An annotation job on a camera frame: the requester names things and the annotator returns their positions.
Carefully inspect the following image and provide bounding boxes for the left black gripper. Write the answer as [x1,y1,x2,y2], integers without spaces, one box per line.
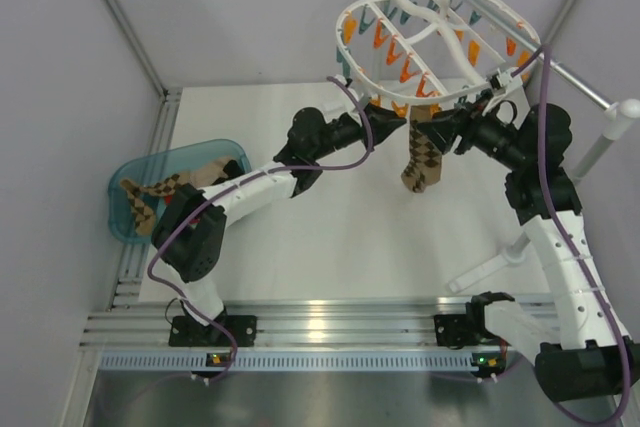
[310,103,406,160]

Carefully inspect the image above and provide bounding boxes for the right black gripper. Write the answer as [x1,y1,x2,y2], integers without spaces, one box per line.
[417,88,529,171]

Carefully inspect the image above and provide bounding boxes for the orange clothes peg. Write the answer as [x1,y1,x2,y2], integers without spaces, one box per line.
[430,104,442,117]
[391,101,409,118]

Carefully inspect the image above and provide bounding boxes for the brown checkered sock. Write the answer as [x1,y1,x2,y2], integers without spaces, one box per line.
[119,171,190,236]
[401,105,442,193]

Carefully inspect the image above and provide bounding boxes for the white round clip hanger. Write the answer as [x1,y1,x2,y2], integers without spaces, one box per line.
[335,0,536,110]

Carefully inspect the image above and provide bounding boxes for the teal plastic basket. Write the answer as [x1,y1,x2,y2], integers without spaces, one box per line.
[107,139,251,244]

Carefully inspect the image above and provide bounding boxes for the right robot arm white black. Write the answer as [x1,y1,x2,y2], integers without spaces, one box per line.
[416,102,639,402]

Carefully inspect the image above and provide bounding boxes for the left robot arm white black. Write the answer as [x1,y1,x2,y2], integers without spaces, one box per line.
[149,104,406,344]

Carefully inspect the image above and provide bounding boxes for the white rack base foot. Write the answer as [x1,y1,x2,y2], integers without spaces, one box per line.
[447,236,529,293]

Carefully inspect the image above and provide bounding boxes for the beige sock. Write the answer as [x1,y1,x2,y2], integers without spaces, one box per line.
[190,157,245,188]

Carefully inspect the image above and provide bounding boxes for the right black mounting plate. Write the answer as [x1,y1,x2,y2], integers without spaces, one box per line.
[433,314,480,350]

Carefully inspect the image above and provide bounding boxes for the black mounting plate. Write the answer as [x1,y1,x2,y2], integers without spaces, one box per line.
[433,314,480,350]
[168,314,257,347]

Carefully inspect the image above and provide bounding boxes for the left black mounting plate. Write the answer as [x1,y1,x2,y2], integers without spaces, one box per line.
[168,314,257,347]

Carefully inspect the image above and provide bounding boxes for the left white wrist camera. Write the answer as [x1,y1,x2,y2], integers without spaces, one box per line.
[319,75,359,116]

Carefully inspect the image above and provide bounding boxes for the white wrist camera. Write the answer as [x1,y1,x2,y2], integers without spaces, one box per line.
[483,68,522,115]
[319,75,359,116]

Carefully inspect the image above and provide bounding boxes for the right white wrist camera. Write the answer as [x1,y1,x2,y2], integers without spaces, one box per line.
[483,68,522,115]

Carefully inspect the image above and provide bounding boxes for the silver hanging rail rod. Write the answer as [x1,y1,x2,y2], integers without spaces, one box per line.
[397,0,640,118]

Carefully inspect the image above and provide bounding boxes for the aluminium rail frame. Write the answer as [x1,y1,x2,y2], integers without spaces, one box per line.
[79,89,581,351]

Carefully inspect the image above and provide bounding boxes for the perforated grey cable duct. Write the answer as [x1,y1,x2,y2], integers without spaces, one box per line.
[100,350,504,372]

